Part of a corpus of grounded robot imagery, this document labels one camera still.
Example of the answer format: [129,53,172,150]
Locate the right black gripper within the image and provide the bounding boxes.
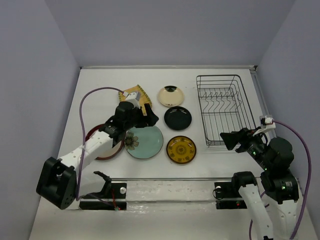
[219,125,273,170]

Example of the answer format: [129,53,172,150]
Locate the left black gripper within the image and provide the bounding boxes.
[123,103,158,130]

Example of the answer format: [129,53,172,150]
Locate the teal flower plate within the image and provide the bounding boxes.
[124,126,164,160]

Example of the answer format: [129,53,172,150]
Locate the bamboo pattern square plate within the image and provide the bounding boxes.
[124,84,153,116]

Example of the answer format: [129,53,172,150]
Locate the black round plate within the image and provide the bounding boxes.
[164,106,192,131]

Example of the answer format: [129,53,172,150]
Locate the cream round plate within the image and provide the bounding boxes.
[157,85,185,107]

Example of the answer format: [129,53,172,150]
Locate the red rimmed pink plate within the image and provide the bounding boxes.
[85,124,125,161]

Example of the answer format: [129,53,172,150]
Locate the yellow patterned brown-rim plate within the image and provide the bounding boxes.
[165,135,197,165]

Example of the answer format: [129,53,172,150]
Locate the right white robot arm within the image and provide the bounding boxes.
[220,128,299,240]

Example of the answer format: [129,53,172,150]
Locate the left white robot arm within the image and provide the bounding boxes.
[36,101,159,210]

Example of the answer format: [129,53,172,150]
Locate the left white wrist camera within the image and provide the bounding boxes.
[125,91,141,109]

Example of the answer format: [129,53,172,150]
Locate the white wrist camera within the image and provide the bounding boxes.
[253,115,276,136]
[125,91,141,109]

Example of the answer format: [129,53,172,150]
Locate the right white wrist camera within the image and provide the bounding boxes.
[253,115,276,136]

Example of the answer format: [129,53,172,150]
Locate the black wire dish rack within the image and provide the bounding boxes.
[196,74,257,150]

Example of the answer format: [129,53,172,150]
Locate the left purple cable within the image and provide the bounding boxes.
[75,86,128,201]

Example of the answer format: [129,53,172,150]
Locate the purple cable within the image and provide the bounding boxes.
[249,119,312,240]
[75,86,128,201]

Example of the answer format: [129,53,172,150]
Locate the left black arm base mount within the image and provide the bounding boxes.
[79,171,127,211]

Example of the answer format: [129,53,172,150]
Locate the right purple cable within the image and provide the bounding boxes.
[249,119,312,240]

